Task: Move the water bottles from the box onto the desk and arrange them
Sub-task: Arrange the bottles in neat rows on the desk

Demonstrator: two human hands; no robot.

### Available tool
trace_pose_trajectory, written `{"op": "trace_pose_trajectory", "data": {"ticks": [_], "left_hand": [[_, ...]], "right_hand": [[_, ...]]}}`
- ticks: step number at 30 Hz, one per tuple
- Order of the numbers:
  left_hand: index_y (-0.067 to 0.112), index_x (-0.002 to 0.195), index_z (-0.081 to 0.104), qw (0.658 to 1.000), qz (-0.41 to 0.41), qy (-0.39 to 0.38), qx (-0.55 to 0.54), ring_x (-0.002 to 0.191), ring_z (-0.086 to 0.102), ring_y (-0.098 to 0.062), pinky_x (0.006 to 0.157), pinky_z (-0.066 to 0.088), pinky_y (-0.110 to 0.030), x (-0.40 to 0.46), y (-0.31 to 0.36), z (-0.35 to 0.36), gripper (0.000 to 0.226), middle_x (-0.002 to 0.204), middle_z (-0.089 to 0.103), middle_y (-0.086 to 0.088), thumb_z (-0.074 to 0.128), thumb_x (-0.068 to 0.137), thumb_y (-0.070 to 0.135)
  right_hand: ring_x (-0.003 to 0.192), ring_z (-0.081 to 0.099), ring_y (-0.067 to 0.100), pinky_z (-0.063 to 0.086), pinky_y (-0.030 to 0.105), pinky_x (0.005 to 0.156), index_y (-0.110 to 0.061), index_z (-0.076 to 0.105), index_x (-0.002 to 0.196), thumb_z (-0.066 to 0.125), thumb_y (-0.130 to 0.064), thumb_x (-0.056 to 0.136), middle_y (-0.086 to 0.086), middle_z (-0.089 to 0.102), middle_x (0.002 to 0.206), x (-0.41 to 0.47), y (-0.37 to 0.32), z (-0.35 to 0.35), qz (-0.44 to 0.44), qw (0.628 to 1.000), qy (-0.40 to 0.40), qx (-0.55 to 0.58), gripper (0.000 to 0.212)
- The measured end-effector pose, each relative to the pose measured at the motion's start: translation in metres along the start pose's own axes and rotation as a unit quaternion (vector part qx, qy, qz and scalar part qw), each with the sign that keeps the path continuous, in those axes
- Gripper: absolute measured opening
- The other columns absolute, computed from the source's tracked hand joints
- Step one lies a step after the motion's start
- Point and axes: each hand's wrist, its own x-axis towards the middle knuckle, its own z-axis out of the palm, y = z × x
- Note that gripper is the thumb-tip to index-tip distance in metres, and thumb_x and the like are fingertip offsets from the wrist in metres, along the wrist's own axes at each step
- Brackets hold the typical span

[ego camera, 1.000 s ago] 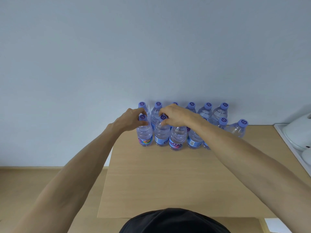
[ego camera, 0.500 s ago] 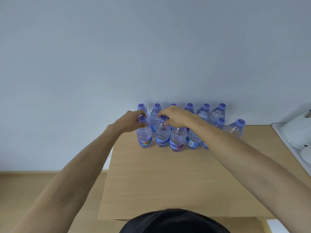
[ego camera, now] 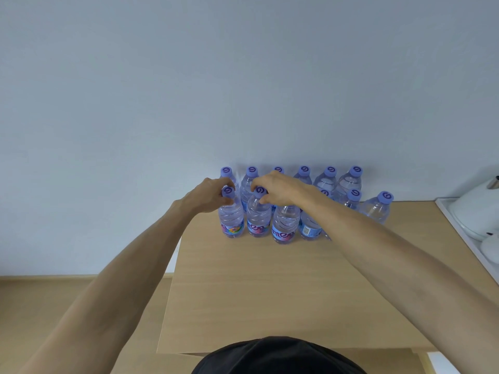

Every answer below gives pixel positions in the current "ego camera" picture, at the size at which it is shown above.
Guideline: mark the white tray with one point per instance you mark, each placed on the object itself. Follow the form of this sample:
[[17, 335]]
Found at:
[[442, 201]]

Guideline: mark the white electric kettle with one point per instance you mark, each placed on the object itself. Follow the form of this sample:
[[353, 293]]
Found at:
[[475, 214]]

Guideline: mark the person's right hand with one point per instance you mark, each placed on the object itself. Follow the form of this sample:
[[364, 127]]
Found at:
[[288, 190]]

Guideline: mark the clear water bottle purple cap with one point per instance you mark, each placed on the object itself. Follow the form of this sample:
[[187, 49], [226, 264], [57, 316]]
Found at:
[[259, 218], [232, 222]]

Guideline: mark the person's right forearm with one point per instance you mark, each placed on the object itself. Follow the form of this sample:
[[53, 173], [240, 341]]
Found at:
[[409, 276]]

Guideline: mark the person's left forearm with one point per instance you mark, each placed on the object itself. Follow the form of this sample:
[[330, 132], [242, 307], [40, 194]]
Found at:
[[109, 299]]

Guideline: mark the row of water bottles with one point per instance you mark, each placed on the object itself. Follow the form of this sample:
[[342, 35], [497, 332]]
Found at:
[[286, 225]]

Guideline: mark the white cup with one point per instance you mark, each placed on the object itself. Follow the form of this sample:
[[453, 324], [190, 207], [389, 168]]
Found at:
[[492, 249]]

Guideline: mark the person's black shirt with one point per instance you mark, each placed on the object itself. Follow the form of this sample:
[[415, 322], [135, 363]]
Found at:
[[273, 358]]

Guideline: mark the wooden table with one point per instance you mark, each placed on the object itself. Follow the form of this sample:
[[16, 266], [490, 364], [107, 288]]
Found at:
[[273, 288]]

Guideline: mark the person's left hand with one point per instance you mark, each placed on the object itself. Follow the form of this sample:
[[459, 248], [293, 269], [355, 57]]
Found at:
[[206, 196]]

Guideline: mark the white paper sheet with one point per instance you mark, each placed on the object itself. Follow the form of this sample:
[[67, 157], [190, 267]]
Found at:
[[442, 366]]

